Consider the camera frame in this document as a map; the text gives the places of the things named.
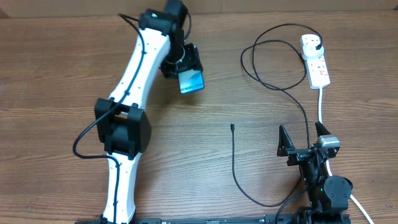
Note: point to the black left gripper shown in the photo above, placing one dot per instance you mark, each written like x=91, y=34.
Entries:
x=191, y=60

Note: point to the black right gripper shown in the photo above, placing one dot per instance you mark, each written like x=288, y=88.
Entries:
x=298, y=154

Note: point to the blue screen smartphone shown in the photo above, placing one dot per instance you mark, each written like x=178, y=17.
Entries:
x=191, y=81

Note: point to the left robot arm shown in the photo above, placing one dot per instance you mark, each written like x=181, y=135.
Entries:
x=121, y=120

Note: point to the white charger plug adapter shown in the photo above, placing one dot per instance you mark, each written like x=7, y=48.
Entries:
x=310, y=52

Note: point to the white power strip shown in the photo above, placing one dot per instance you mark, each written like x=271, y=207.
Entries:
x=318, y=76

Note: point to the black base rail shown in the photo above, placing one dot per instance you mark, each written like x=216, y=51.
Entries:
x=267, y=219

